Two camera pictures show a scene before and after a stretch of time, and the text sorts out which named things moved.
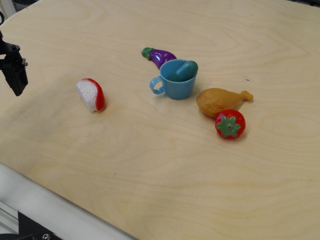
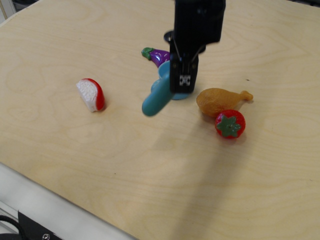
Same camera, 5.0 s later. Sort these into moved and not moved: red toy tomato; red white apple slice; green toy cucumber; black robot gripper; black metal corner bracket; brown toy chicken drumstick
Moved: black robot gripper; green toy cucumber
Not moved: red white apple slice; black metal corner bracket; brown toy chicken drumstick; red toy tomato
